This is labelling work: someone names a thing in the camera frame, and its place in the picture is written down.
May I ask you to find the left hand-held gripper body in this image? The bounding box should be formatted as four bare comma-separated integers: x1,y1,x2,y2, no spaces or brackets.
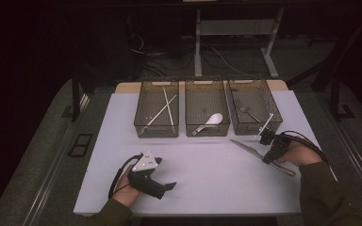
126,150,168,201

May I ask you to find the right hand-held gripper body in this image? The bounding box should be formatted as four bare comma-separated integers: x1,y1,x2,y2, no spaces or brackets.
256,112,293,155

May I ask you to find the metal knife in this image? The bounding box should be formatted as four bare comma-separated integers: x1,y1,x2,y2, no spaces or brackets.
229,138,297,178

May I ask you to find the smoky transparent plastic bin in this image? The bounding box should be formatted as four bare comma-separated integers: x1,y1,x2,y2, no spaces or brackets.
133,79,180,138
225,77,284,137
184,78,232,137

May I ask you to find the metal fork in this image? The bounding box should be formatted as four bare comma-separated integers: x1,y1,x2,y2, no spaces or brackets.
238,105,263,123

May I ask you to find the white chopstick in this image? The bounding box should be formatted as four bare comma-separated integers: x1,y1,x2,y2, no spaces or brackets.
163,88,175,126
139,94,177,136

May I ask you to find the white ceramic spoon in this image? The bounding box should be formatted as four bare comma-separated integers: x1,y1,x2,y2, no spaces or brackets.
191,112,224,137

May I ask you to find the person's left hand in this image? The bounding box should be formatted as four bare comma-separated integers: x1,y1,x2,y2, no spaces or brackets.
111,165,143,208

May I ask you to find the person's right hand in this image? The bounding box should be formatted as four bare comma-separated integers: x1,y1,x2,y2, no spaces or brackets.
275,141,324,168

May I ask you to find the black metal stand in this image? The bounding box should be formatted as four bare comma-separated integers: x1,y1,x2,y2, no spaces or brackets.
286,8,362,122

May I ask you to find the light wooden board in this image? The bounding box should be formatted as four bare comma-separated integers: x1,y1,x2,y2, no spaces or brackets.
115,79,289,94

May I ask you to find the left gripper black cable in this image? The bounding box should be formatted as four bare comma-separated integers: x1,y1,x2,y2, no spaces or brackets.
107,153,144,200

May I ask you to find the bundle of black floor cables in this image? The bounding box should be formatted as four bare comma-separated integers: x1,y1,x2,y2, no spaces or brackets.
136,51,197,79

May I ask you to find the white floor cable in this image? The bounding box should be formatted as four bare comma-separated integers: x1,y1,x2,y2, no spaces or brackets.
209,46,250,76

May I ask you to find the white metal table frame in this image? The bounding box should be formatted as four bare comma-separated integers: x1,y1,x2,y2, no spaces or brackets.
193,7,286,79

